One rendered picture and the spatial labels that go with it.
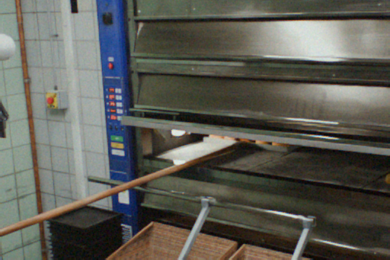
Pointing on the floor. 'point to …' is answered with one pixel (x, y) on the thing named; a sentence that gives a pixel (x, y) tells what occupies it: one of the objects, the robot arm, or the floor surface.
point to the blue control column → (110, 45)
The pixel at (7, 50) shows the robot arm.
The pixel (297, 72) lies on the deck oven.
